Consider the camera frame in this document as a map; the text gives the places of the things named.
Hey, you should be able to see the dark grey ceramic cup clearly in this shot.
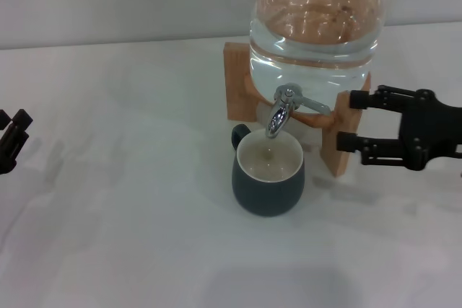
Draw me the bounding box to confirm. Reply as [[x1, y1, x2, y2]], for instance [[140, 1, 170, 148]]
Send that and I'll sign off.
[[231, 123, 306, 218]]

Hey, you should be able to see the glass water dispenser jar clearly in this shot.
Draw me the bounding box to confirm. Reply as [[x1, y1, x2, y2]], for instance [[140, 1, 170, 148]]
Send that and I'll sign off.
[[248, 0, 383, 109]]

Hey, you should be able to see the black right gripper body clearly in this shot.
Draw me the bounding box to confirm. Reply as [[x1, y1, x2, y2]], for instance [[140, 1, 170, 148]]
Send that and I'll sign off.
[[398, 87, 462, 172]]

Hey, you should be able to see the chrome faucet tap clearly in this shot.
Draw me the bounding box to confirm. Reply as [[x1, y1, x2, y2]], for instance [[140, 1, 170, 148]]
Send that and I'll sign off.
[[266, 83, 331, 139]]

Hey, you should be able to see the wooden dispenser stand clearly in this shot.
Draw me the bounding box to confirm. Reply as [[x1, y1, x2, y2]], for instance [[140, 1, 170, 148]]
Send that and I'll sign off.
[[222, 41, 372, 178]]

